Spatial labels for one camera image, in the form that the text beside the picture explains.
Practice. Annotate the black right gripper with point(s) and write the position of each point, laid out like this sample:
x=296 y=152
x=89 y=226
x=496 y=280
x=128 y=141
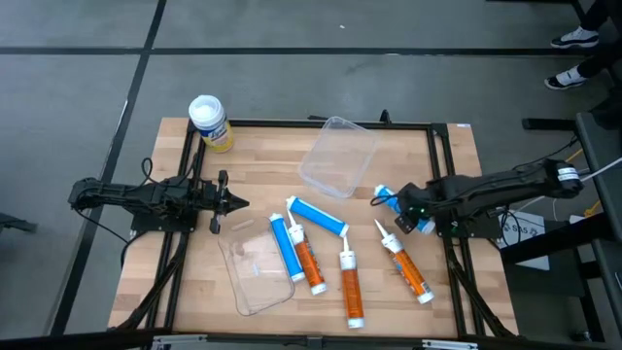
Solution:
x=413 y=199

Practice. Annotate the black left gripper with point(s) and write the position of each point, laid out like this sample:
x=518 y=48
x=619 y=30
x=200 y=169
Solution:
x=221 y=201

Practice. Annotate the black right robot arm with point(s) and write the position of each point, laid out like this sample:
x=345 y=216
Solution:
x=486 y=189

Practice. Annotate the grey desk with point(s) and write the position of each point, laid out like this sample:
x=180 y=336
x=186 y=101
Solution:
x=602 y=146

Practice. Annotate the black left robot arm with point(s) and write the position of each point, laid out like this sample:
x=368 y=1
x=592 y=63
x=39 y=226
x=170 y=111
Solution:
x=121 y=194

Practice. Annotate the black aluminium frame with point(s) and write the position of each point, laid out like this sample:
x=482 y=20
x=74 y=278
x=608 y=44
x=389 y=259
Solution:
x=291 y=124

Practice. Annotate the orange silicone tube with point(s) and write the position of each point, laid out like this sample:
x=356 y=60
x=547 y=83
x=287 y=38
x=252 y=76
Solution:
x=352 y=291
x=410 y=272
x=308 y=262

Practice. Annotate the silver corner bracket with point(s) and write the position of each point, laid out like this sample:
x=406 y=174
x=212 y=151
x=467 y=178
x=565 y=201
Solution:
x=180 y=341
x=449 y=344

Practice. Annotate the frosted plastic bin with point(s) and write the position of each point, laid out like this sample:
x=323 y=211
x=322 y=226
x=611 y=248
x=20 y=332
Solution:
x=340 y=155

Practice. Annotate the white paper sign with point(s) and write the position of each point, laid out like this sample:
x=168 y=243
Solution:
x=527 y=233

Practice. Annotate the person's leg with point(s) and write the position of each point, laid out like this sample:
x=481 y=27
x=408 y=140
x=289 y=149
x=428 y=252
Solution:
x=602 y=60
x=597 y=14

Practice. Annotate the person's shoe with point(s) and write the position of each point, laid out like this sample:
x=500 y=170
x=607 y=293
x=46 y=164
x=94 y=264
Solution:
x=566 y=78
x=578 y=38

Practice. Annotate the blue sealant tube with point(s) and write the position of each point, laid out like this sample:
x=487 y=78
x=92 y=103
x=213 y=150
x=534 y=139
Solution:
x=316 y=216
x=286 y=248
x=386 y=197

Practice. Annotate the clear plastic bin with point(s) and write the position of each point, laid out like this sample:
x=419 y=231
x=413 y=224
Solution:
x=257 y=272

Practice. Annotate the yellow Lysol wipes canister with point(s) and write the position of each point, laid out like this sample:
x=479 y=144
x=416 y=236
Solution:
x=214 y=129

